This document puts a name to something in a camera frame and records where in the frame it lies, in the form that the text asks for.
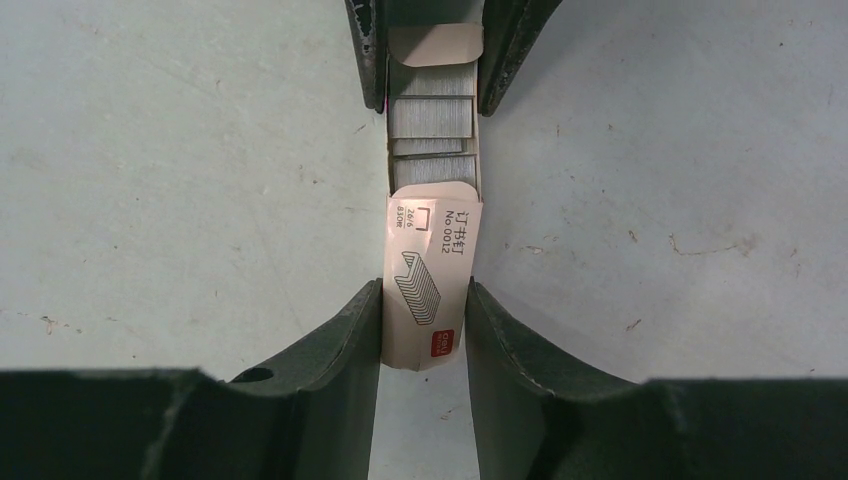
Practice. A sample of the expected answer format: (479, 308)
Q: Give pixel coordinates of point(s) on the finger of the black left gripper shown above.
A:
(369, 35)
(510, 30)

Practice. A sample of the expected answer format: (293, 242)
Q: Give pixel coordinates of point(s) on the staple box tray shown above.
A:
(432, 114)

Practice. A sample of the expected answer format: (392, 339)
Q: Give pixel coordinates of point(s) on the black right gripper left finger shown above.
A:
(305, 413)

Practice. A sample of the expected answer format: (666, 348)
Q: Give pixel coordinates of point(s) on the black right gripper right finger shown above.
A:
(541, 413)

